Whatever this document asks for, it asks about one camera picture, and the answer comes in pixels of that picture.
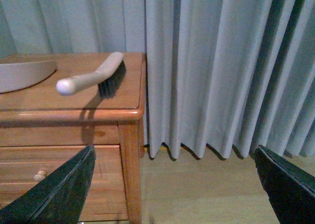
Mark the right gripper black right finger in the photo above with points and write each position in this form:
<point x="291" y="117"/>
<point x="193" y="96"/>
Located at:
<point x="291" y="190"/>

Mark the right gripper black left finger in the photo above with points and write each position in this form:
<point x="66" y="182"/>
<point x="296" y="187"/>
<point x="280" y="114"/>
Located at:
<point x="59" y="198"/>

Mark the beige plastic dustpan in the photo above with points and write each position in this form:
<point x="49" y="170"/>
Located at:
<point x="18" y="76"/>

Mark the beige hand brush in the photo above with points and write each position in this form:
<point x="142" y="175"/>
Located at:
<point x="108" y="77"/>

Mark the wooden drawer with knob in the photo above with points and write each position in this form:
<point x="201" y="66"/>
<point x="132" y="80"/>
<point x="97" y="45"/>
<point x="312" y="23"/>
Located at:
<point x="21" y="168"/>

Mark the wooden side table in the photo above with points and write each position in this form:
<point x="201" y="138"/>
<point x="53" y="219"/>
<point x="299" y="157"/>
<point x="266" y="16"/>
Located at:
<point x="40" y="130"/>

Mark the light grey curtain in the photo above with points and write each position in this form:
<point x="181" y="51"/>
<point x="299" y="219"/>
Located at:
<point x="224" y="73"/>

